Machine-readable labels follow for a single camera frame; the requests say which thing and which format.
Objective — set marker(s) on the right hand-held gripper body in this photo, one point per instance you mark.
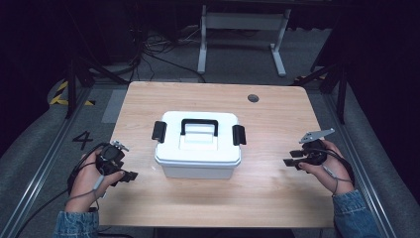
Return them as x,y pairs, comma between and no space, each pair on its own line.
313,152

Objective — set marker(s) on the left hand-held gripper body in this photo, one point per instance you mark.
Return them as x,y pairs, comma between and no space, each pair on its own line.
110,158

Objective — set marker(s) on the white plastic storage box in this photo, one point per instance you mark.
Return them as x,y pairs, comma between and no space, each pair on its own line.
198,172

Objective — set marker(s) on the person's right hand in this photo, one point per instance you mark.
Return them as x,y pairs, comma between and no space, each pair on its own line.
333,172

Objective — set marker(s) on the person's left hand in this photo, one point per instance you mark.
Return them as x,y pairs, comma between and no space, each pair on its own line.
82,185

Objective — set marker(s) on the grey floor tape patch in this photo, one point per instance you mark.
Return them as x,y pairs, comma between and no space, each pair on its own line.
114,106

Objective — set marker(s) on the black tripod stand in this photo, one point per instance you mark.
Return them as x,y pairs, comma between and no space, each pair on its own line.
71,86
341,95

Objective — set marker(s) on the white metal table frame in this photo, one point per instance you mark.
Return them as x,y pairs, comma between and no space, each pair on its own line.
244,20

